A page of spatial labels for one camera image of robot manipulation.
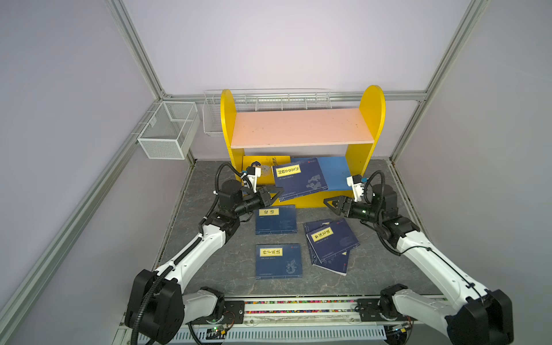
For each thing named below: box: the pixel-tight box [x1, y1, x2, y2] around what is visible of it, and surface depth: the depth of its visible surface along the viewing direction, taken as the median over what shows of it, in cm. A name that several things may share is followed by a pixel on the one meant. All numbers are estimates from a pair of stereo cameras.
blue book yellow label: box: [255, 204, 298, 236], surface depth 97 cm
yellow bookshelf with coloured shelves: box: [220, 85, 386, 208], surface depth 77 cm
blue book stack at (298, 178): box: [272, 157, 329, 202], surface depth 78 cm
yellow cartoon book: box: [242, 155, 292, 174], surface depth 93 cm
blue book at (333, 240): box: [306, 217, 361, 264], surface depth 89 cm
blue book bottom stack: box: [255, 243, 303, 280], surface depth 86 cm
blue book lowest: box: [303, 218, 351, 276], surface depth 86 cm
